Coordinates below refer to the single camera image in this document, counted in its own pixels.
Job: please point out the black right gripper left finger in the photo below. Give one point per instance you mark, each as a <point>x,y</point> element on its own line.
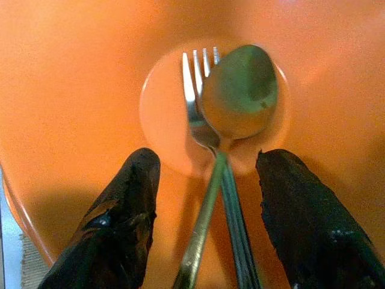
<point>120,228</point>

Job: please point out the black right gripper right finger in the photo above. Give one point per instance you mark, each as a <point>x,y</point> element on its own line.
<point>309,222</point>

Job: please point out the silver metal fork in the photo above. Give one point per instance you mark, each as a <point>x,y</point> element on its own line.
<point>192,99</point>

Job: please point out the orange bowl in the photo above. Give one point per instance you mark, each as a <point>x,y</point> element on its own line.
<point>75,90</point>

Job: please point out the silver metal spoon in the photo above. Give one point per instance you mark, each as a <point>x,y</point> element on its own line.
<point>240,96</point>

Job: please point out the beige woven placemat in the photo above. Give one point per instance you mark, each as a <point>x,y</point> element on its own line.
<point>31,268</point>

